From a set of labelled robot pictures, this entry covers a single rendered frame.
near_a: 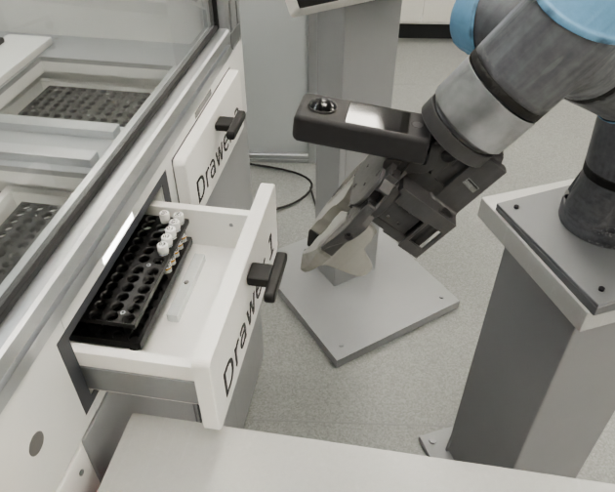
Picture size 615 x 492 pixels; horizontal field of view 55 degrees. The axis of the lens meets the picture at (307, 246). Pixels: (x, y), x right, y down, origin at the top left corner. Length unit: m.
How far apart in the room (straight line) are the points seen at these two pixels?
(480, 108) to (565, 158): 2.28
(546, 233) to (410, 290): 0.97
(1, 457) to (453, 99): 0.46
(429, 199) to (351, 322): 1.27
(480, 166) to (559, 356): 0.58
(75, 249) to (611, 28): 0.47
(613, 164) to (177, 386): 0.64
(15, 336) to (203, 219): 0.32
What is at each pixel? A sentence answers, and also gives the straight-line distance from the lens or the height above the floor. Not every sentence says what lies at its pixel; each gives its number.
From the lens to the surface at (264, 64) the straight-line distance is 2.32.
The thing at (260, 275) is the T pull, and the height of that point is 0.91.
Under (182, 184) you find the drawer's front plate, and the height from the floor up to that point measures 0.89.
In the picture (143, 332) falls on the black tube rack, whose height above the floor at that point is 0.87.
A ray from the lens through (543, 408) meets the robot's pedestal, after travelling 1.15.
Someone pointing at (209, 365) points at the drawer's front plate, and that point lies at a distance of 0.55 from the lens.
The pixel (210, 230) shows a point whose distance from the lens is 0.79.
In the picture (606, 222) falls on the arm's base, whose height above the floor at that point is 0.82.
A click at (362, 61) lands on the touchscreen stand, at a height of 0.76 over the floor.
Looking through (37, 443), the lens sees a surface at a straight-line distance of 0.61.
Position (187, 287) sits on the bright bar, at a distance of 0.73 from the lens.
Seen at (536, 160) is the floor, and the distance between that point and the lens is 2.69.
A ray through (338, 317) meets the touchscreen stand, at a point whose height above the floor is 0.04.
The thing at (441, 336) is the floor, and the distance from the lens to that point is 1.83.
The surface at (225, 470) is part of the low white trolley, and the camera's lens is 0.68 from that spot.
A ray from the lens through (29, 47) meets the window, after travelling 0.56.
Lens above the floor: 1.36
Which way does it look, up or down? 41 degrees down
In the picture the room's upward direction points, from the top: straight up
